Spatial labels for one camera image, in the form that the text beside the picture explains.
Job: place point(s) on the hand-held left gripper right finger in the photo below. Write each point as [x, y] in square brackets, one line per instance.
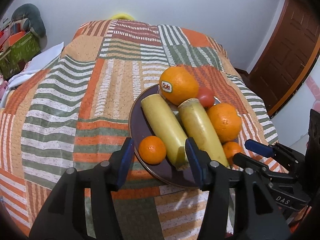
[194, 163]

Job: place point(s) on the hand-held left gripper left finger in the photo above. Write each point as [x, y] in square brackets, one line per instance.
[125, 161]

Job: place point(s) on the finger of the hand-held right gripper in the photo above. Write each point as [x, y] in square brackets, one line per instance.
[250, 160]
[258, 147]

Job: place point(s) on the small tangerine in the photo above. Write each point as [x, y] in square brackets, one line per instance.
[231, 151]
[152, 150]

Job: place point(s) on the purple plate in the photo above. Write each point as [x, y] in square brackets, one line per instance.
[170, 172]

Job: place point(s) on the yellow banana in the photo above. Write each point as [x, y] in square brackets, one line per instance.
[200, 125]
[162, 122]

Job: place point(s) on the large plain orange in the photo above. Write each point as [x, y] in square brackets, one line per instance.
[225, 122]

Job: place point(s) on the red tomato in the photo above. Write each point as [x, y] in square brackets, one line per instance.
[206, 98]

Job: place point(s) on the large orange with sticker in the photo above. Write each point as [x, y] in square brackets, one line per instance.
[181, 86]

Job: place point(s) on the striped patchwork blanket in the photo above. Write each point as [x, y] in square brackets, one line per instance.
[75, 105]

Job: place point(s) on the brown wooden door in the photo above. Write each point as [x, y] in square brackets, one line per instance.
[287, 55]

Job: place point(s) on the white cloth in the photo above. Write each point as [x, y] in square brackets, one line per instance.
[47, 55]

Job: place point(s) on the green storage box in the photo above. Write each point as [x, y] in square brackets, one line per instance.
[22, 51]

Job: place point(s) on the orange cardboard box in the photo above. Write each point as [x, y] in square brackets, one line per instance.
[13, 38]

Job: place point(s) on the grey plush toy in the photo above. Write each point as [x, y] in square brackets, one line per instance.
[33, 20]

